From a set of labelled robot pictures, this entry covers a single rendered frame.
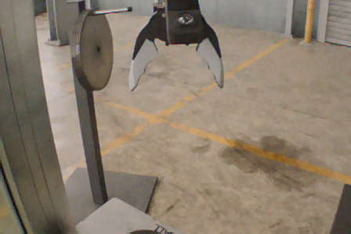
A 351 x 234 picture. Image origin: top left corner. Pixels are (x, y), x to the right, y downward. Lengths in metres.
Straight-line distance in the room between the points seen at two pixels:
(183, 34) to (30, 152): 0.23
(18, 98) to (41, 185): 0.08
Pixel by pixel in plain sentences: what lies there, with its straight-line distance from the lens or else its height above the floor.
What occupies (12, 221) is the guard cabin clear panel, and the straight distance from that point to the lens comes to 0.29.
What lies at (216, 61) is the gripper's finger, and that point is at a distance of 0.50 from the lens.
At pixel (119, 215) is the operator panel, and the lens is 0.30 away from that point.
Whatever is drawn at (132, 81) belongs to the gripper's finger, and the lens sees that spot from 0.50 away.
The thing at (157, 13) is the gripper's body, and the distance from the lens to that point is 0.47.
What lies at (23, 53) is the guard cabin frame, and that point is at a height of 1.05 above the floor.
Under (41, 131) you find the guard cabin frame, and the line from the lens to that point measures 0.24.
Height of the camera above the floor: 1.10
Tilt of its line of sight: 25 degrees down
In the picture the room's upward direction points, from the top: straight up
